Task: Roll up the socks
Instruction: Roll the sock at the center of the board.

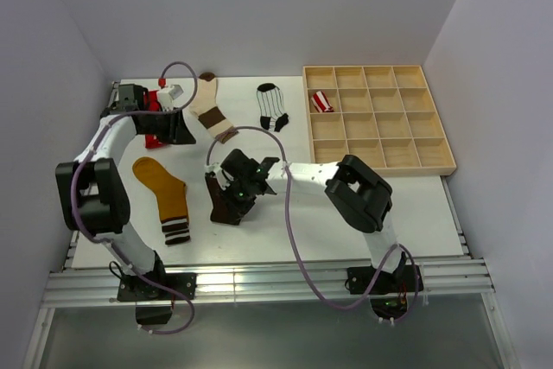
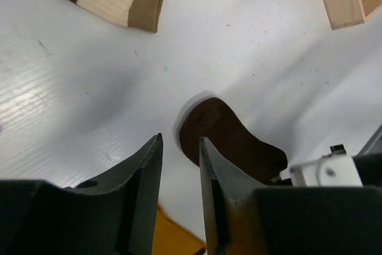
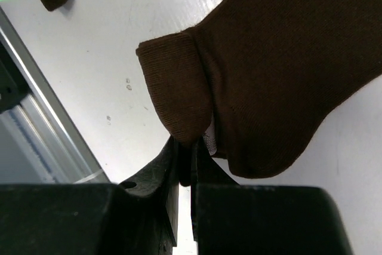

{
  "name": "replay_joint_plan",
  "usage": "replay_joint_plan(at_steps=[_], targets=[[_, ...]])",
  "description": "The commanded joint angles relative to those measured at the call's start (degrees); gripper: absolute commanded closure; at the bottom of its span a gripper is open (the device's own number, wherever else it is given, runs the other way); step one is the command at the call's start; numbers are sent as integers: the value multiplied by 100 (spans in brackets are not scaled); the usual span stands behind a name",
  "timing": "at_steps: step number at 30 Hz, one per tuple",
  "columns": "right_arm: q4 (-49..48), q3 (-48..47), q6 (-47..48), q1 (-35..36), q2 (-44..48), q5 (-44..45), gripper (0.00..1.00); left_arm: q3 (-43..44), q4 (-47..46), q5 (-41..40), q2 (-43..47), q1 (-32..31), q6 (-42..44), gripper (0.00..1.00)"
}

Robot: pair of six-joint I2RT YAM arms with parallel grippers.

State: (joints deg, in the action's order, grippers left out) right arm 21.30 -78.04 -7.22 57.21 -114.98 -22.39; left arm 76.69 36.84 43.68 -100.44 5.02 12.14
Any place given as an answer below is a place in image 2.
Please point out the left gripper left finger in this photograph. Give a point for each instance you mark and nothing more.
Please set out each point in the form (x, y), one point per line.
(112, 213)

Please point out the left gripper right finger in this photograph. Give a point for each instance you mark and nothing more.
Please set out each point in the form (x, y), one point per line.
(244, 216)

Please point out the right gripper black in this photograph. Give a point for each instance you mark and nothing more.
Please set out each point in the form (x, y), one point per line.
(368, 160)

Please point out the dark brown striped sock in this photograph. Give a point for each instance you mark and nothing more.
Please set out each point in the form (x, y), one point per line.
(214, 119)

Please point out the mustard yellow striped sock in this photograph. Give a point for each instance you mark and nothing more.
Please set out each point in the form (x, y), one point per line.
(170, 238)

